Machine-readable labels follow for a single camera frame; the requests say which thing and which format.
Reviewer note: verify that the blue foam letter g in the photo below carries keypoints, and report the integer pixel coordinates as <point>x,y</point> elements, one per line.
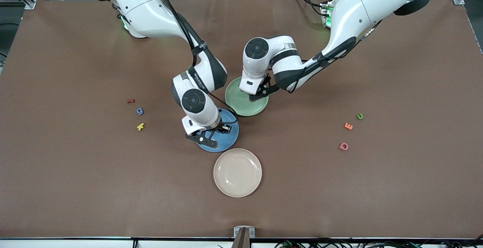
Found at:
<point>141,112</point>

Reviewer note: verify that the green foam letter u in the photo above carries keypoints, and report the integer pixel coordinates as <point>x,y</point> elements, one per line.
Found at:
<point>357,116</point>

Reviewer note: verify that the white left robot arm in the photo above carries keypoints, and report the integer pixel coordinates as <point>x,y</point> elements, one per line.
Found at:
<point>362,10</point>

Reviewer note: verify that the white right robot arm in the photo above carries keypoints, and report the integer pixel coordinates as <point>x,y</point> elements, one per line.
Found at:
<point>151,10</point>

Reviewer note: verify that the blue round plate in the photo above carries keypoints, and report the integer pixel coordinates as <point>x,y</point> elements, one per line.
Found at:
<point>228,142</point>

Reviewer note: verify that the green round plate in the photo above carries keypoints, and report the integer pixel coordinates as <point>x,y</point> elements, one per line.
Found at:
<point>241,106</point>

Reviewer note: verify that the beige round plate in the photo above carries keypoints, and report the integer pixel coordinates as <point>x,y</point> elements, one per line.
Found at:
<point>237,172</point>

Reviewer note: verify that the yellow foam letter k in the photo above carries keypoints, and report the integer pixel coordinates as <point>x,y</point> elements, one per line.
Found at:
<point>140,127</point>

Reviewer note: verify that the orange foam letter E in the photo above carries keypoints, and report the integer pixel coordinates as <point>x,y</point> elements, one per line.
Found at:
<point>349,126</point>

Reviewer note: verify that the pink foam letter Q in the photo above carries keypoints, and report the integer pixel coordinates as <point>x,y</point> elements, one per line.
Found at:
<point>340,147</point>

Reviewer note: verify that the brown table cover sheet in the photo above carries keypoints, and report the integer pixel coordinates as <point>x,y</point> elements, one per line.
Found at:
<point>75,187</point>

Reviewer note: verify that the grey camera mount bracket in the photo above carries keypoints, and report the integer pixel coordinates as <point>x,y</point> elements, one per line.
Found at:
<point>244,240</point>

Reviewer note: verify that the white table edge rail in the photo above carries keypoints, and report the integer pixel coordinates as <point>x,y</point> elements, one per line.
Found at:
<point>75,244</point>

